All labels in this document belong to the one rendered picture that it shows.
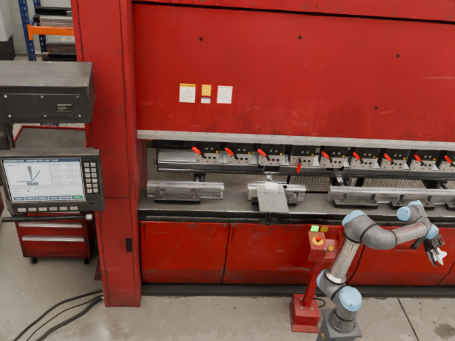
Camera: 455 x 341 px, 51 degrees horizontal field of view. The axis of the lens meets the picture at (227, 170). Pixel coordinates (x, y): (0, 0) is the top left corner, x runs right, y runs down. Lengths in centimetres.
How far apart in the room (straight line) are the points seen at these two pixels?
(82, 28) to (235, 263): 192
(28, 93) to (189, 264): 177
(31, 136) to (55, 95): 148
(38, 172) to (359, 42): 177
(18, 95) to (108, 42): 49
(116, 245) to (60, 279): 84
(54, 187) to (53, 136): 120
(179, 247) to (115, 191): 70
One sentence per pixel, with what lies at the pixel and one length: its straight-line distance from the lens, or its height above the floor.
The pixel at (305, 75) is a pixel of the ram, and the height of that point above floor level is 180.
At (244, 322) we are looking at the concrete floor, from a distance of 363.
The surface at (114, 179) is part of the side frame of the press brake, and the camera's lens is 284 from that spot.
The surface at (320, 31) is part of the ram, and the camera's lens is 266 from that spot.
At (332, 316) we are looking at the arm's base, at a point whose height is 82.
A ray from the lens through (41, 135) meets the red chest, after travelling 367.
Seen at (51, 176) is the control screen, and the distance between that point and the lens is 244.
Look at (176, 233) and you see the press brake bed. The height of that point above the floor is 67.
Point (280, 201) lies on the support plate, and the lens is 305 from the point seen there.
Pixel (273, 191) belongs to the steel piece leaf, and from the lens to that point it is 311.
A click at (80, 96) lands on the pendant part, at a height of 189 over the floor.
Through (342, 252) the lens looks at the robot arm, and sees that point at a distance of 254.
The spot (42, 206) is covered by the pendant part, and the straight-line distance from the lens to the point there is 257.
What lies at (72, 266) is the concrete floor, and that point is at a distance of 400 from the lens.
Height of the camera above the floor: 294
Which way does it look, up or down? 37 degrees down
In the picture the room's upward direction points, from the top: 6 degrees clockwise
